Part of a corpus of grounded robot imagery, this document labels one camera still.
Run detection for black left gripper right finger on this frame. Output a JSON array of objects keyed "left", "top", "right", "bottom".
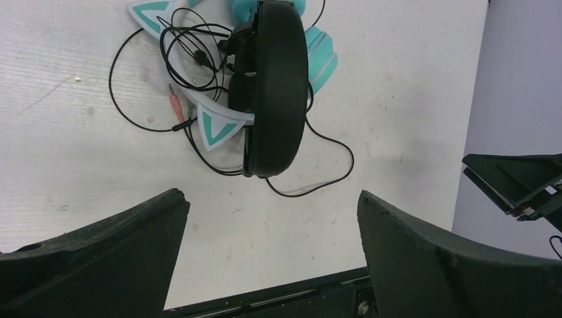
[{"left": 357, "top": 191, "right": 561, "bottom": 317}]

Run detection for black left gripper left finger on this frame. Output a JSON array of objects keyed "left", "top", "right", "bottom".
[{"left": 1, "top": 189, "right": 190, "bottom": 317}]

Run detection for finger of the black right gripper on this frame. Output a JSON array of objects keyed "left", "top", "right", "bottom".
[{"left": 463, "top": 154, "right": 561, "bottom": 231}]

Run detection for black cable pink green plugs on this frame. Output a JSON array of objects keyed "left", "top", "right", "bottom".
[{"left": 108, "top": 28, "right": 355, "bottom": 198}]

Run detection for teal cat ear headphones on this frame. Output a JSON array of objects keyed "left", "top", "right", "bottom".
[{"left": 128, "top": 1, "right": 339, "bottom": 150}]

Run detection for thin black earbud cable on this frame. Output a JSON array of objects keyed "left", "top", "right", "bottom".
[{"left": 156, "top": 0, "right": 327, "bottom": 92}]

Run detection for black over-ear headset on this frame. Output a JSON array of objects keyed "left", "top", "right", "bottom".
[{"left": 225, "top": 1, "right": 308, "bottom": 178}]

